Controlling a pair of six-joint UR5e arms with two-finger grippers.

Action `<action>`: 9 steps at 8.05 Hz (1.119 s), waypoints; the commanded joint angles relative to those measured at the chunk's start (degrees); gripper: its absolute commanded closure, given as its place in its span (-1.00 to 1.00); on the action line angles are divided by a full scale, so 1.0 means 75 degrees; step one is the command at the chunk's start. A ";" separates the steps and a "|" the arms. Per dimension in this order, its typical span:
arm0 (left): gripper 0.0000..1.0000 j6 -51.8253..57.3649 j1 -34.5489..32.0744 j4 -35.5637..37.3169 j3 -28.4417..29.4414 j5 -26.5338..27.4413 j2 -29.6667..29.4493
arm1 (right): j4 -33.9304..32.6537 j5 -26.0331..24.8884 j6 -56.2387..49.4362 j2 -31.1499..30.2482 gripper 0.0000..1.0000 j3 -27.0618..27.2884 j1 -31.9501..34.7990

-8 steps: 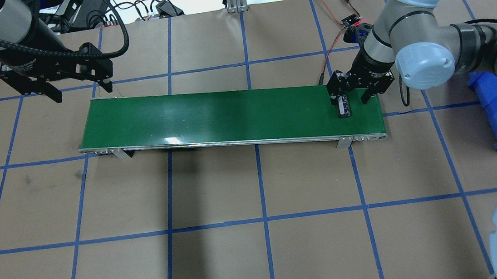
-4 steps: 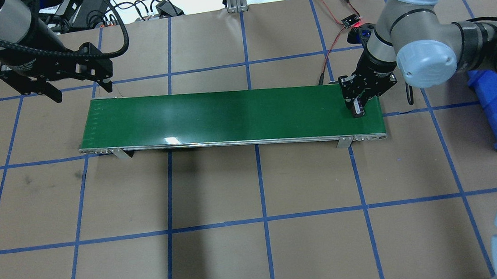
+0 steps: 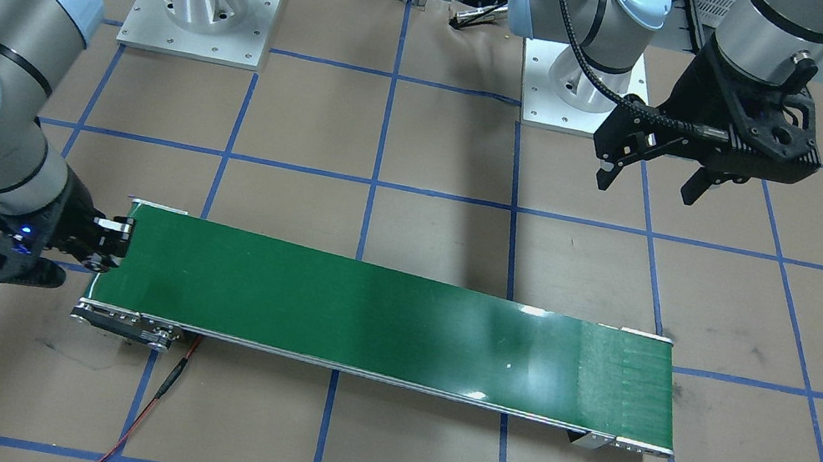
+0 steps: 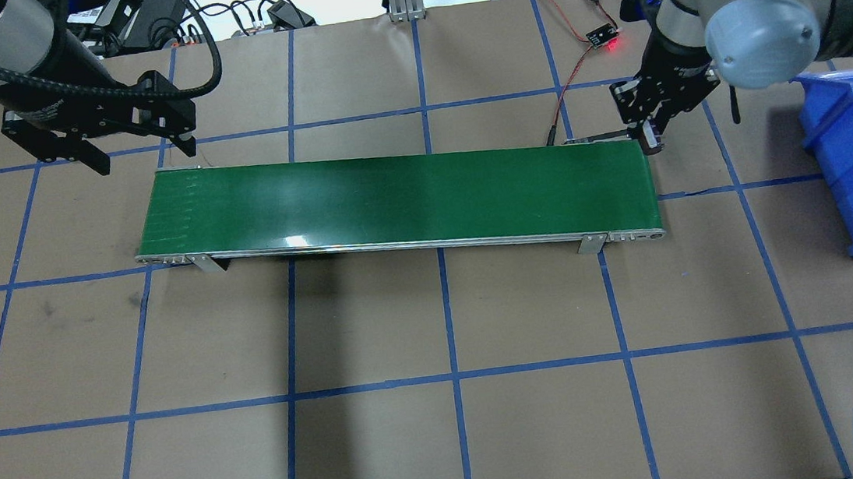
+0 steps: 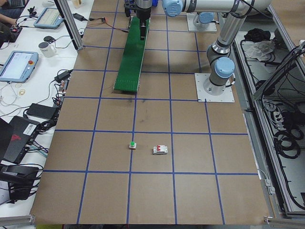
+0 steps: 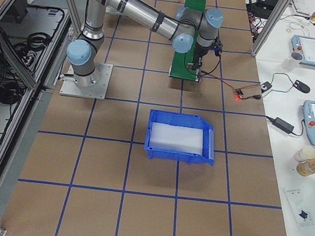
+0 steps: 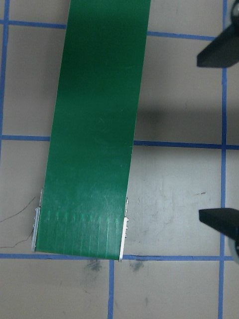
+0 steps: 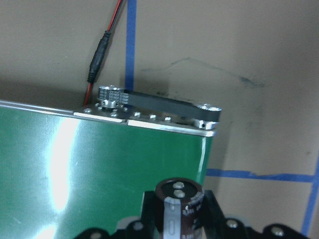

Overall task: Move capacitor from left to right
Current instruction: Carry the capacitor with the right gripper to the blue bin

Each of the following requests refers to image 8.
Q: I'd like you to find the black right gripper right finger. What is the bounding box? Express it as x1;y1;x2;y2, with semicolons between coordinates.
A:
200;190;225;239

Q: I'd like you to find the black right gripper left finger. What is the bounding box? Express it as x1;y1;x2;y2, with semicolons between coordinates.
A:
140;191;162;239

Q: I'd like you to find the black cylindrical capacitor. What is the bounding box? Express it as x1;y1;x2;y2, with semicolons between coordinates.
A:
155;178;204;239

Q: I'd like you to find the green conveyor belt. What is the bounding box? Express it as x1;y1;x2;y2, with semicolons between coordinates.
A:
0;86;221;239

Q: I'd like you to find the red black power cable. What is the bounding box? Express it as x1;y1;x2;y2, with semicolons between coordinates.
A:
83;0;124;105

